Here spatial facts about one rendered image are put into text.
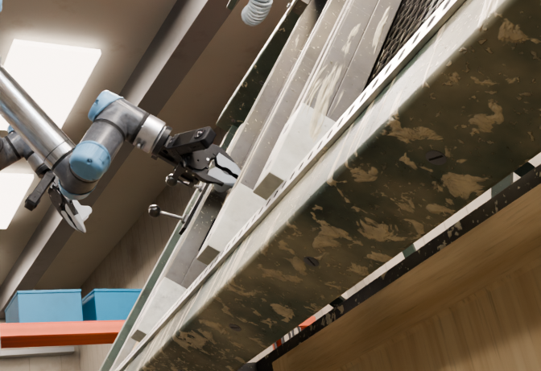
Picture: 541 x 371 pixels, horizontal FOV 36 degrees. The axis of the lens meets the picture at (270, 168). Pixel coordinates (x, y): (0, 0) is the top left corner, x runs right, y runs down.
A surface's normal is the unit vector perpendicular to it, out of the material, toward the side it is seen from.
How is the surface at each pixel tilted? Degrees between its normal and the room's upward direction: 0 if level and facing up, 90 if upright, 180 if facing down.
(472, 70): 147
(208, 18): 180
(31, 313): 90
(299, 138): 90
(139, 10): 180
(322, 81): 90
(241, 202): 90
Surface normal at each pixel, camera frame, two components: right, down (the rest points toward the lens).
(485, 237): -0.91, 0.00
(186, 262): 0.36, -0.44
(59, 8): 0.18, 0.90
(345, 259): -0.36, 0.75
